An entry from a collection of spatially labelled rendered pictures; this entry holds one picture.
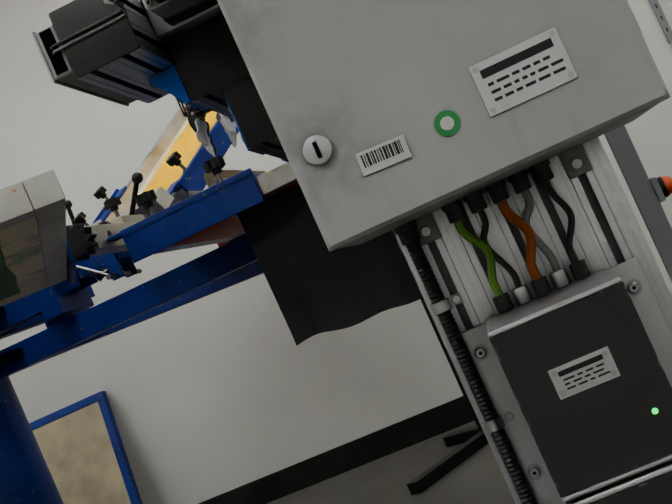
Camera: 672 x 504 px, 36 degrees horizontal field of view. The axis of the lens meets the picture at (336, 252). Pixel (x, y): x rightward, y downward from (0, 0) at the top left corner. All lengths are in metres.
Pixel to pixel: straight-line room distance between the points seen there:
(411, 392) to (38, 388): 1.72
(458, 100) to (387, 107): 0.07
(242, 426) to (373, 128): 3.65
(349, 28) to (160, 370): 3.74
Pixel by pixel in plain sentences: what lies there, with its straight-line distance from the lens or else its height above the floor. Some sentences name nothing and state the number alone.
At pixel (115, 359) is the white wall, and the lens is 4.71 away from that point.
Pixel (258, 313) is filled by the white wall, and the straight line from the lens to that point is 4.43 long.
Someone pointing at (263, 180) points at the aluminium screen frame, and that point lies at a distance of 1.99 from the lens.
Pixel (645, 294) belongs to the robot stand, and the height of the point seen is 0.59.
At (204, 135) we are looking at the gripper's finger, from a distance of 2.33.
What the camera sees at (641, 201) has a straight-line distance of 2.06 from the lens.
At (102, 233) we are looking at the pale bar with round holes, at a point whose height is 1.02.
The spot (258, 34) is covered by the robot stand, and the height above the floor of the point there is 0.97.
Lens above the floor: 0.73
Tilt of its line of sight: 2 degrees up
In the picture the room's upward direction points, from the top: 24 degrees counter-clockwise
